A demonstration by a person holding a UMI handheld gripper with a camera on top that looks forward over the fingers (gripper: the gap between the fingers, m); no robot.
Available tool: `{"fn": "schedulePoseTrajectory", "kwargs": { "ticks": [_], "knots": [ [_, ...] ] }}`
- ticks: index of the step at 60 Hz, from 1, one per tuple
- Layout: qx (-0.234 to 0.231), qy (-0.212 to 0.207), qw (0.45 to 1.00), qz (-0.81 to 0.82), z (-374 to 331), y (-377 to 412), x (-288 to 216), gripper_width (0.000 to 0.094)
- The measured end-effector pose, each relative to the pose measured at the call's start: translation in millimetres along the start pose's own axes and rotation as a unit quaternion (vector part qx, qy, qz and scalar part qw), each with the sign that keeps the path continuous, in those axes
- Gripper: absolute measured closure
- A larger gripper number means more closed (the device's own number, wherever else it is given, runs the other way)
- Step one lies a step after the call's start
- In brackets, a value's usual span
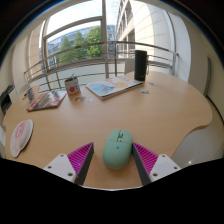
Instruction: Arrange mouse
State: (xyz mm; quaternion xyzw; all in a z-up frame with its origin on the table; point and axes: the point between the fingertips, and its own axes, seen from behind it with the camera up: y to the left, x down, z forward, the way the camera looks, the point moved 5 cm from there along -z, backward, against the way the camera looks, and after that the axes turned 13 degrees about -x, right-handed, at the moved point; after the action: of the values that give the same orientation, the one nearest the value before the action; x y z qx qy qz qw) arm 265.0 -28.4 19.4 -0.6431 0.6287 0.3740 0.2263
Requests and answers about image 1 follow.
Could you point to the metal balcony railing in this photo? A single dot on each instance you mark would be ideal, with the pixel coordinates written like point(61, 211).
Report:
point(80, 61)

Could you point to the light blue open booklet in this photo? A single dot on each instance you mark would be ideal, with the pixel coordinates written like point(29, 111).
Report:
point(113, 86)

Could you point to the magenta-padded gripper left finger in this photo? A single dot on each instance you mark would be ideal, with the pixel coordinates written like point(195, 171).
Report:
point(61, 164)

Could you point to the red cover magazine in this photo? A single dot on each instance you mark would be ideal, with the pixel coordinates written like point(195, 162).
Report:
point(46, 100)

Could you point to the printed tin can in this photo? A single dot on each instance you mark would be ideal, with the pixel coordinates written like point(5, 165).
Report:
point(72, 87)

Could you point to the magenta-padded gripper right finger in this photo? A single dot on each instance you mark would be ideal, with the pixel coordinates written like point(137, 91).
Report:
point(163, 165)

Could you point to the white chair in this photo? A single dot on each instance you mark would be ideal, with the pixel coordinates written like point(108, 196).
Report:
point(129, 66)

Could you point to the black tall tumbler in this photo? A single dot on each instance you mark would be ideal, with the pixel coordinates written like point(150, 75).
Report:
point(140, 65)

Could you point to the mint green computer mouse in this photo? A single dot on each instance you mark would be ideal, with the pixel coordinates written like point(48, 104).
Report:
point(117, 150)

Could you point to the black office printer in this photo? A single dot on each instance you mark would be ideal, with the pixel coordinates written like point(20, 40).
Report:
point(6, 98)

